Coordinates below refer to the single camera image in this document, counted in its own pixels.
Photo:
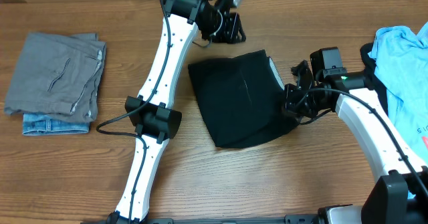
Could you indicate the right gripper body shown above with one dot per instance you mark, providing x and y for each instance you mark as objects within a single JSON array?
[{"x": 301, "y": 92}]

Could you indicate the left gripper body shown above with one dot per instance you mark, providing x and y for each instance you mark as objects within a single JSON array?
[{"x": 221, "y": 29}]

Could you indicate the black shorts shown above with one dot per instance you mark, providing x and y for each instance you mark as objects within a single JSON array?
[{"x": 240, "y": 100}]

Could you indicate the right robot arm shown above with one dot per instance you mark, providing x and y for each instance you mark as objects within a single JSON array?
[{"x": 400, "y": 191}]

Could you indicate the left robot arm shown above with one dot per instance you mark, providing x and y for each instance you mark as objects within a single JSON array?
[{"x": 151, "y": 112}]

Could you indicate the black garment under shirt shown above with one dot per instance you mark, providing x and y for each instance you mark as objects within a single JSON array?
[{"x": 369, "y": 71}]

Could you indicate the light blue shirt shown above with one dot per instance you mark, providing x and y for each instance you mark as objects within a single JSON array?
[{"x": 401, "y": 65}]

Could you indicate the folded grey shorts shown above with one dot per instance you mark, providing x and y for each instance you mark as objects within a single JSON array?
[{"x": 58, "y": 76}]

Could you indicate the folded blue jeans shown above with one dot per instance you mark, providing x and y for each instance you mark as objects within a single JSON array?
[{"x": 40, "y": 125}]

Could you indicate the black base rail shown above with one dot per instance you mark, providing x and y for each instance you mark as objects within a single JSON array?
[{"x": 234, "y": 220}]

